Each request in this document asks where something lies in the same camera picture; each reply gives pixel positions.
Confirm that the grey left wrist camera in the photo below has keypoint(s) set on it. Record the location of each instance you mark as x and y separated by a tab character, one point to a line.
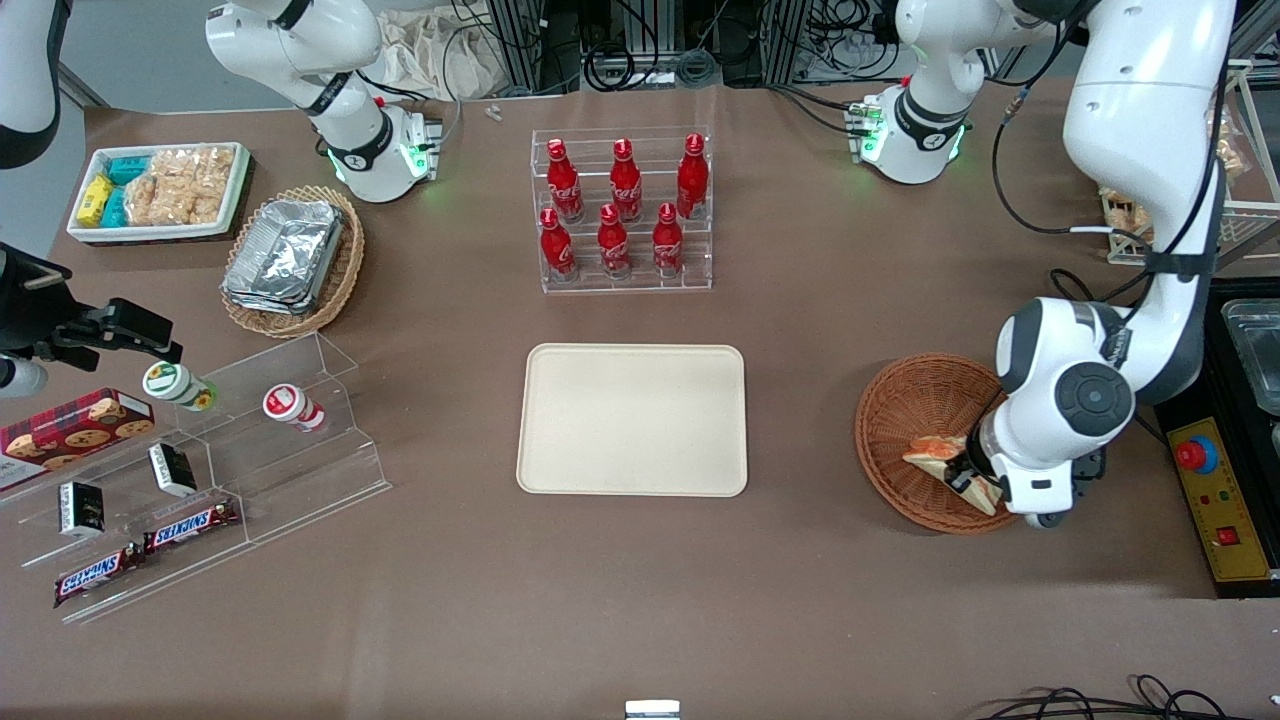
1052	520

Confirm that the white cloth bag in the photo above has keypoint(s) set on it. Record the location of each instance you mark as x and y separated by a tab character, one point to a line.
430	55

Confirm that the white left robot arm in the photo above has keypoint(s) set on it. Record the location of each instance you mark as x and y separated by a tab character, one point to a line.
1140	120

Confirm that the teal snack packet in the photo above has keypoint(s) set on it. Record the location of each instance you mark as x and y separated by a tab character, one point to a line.
128	168
115	208

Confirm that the triangular sandwich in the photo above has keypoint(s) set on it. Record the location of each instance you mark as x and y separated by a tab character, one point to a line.
935	458

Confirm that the red lid yogurt cup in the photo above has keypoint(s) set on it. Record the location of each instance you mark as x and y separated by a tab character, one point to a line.
292	406

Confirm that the metal pan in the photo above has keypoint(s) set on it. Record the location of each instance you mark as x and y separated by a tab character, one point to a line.
1258	350

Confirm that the red cola bottle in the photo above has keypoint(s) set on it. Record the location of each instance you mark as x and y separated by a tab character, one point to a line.
667	243
612	245
692	180
556	248
625	183
564	185

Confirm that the clear acrylic stepped shelf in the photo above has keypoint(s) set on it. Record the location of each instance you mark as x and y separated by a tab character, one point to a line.
290	470

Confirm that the aluminium foil tray stack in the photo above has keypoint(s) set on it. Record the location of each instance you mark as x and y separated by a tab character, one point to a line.
285	255

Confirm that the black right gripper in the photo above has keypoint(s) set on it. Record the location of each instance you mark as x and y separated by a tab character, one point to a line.
30	308

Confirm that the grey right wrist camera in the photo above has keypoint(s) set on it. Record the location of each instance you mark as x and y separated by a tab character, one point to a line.
20	378

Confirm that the black side stand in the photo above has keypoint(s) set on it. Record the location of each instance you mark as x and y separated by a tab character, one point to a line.
1215	350

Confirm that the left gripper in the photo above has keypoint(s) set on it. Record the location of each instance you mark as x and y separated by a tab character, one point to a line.
969	468

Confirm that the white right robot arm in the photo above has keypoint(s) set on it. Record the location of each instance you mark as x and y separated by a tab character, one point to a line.
350	140

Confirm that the small black white box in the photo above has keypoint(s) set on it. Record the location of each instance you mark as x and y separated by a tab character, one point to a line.
172	470
82	510

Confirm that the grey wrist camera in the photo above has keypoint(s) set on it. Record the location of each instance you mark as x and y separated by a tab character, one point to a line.
1052	520
20	378

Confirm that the white rectangular snack tray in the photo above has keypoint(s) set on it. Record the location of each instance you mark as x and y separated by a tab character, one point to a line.
160	232

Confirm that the red tartan cookie box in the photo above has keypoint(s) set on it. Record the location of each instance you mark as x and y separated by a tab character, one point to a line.
70	430

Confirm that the Snickers chocolate bar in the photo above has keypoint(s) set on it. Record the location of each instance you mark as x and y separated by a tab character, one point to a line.
98	576
190	527

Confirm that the silver white edge object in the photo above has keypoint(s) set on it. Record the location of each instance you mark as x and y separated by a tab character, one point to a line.
652	710

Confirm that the yellow snack packet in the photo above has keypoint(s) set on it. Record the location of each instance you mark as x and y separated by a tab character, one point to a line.
95	200

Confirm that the rice cracker packs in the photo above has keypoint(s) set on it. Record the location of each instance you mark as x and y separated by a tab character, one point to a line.
180	185

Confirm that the brown wicker basket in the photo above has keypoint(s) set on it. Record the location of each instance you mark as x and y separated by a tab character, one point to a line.
900	410

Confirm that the yellow emergency stop box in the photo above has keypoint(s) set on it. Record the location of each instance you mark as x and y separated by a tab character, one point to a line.
1225	510

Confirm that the bagged bread snack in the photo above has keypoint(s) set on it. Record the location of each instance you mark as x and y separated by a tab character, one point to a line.
1125	212

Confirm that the light wicker basket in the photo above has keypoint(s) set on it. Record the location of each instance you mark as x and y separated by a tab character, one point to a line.
345	260

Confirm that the green sunflower yogurt cup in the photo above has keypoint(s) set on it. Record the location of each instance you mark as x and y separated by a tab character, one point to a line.
175	385

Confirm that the clear acrylic bottle rack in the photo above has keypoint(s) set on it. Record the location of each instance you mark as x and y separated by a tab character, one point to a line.
700	270

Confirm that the beige plastic tray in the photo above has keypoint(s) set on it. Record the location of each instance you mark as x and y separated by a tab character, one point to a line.
632	420

